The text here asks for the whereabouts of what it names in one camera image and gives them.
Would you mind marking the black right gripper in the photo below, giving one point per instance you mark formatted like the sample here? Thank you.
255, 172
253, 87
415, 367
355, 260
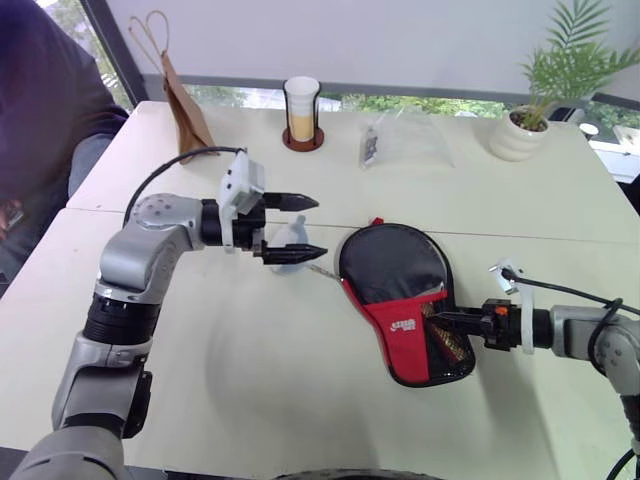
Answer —
497, 327

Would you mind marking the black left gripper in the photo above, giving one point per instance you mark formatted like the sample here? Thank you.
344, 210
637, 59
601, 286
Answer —
247, 227

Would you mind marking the red black paddle case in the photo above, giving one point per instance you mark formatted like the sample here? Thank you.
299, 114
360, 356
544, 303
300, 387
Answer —
405, 325

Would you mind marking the black rubber table tennis paddle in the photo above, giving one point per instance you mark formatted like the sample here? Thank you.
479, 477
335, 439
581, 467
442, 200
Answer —
390, 265

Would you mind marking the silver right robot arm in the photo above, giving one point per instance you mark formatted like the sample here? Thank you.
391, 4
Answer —
590, 335

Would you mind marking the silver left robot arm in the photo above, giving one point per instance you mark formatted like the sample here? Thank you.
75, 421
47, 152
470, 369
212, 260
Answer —
135, 250

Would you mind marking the small white plastic object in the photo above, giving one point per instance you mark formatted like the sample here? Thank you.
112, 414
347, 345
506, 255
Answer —
292, 235

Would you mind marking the stack of white paper cups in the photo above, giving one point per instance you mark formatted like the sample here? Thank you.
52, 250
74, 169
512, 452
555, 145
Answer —
302, 107

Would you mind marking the clear plastic bag with label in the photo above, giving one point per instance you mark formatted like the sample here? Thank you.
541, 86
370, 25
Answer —
410, 140

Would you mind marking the brown paper bag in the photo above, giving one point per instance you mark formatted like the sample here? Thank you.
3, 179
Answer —
187, 115

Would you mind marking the green plant in white pot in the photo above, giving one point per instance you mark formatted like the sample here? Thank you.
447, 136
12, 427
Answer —
517, 137

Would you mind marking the person in dark clothing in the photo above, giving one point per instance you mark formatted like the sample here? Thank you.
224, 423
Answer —
40, 110

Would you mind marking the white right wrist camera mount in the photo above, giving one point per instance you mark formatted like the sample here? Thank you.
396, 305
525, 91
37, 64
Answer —
525, 310

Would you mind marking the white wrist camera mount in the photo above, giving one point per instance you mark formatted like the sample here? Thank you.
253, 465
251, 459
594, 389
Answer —
239, 182
525, 310

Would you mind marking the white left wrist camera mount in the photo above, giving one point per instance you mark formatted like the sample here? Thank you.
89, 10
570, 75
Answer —
239, 182

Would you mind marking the black window frame post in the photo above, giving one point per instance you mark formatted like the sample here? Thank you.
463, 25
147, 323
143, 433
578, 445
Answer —
112, 55

